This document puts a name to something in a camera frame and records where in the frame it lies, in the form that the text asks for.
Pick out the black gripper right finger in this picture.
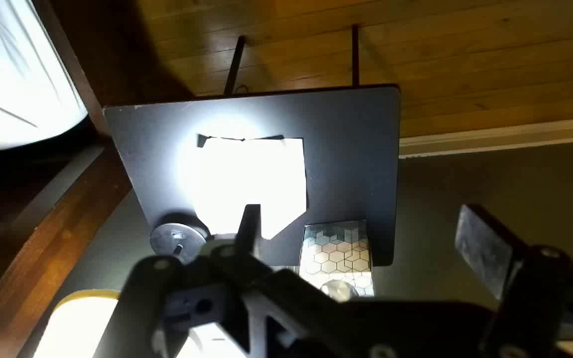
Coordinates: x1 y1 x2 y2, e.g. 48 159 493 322
455 205 527 300

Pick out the white tissue paper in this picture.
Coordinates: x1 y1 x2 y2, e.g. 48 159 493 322
191 137 306 241

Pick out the patterned tissue box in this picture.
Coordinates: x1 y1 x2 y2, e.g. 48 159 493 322
298 221 374 302

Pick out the black side table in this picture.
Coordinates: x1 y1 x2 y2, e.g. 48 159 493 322
103 22 402 269

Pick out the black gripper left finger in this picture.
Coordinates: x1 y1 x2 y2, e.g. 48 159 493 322
235 205 260 257

